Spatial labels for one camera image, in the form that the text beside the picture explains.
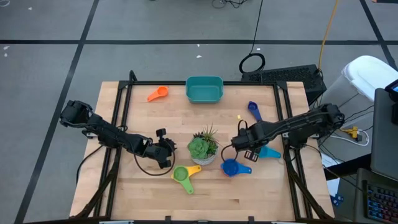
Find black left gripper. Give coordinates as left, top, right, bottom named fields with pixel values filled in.
left=143, top=128, right=177, bottom=170

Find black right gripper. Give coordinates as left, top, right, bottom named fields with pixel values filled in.
left=231, top=121, right=265, bottom=163

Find green measuring cup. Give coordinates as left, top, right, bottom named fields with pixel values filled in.
left=172, top=166, right=195, bottom=195

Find teal measuring cup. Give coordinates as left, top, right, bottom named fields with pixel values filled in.
left=257, top=145, right=282, bottom=160

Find yellow measuring cup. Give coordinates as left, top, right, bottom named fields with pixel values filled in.
left=170, top=164, right=202, bottom=182

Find medium blue measuring cup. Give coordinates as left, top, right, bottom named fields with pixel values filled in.
left=220, top=158, right=252, bottom=178

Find orange measuring cup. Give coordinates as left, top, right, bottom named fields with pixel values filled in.
left=146, top=86, right=170, bottom=103

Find teal plastic basket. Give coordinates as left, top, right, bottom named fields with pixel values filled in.
left=185, top=75, right=224, bottom=105

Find green succulent plant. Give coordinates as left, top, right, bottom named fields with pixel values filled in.
left=186, top=123, right=222, bottom=160

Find white triangle-patterned plant pot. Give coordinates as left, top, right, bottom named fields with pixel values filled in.
left=190, top=154, right=218, bottom=166

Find white paper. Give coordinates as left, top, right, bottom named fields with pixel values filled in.
left=320, top=152, right=341, bottom=197

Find yellow plug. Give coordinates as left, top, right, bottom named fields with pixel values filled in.
left=340, top=125, right=360, bottom=139

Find small blue items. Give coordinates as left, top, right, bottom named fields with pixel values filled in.
left=330, top=193, right=345, bottom=207

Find white lidded bin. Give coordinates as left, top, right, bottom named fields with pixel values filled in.
left=320, top=55, right=398, bottom=125

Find grey laptop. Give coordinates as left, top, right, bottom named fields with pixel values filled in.
left=369, top=88, right=398, bottom=182

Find backlit keyboard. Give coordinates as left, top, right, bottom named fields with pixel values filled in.
left=362, top=182, right=398, bottom=224

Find small screen device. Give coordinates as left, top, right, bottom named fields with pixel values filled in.
left=384, top=78, right=398, bottom=103

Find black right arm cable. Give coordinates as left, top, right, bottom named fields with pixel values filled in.
left=220, top=119, right=249, bottom=162

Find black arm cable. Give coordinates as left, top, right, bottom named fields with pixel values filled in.
left=220, top=119, right=249, bottom=162
left=132, top=136, right=177, bottom=177

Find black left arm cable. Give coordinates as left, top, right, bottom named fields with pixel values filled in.
left=132, top=136, right=177, bottom=177

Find black floor cable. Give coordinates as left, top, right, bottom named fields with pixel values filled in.
left=75, top=144, right=105, bottom=185

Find black coiled cable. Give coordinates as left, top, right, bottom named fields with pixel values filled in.
left=238, top=0, right=267, bottom=75

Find white cable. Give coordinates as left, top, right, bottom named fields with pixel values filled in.
left=328, top=129, right=371, bottom=147

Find yellow cable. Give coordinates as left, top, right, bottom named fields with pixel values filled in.
left=317, top=0, right=340, bottom=74

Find tangled black cables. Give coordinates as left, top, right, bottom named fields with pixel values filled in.
left=211, top=0, right=249, bottom=9

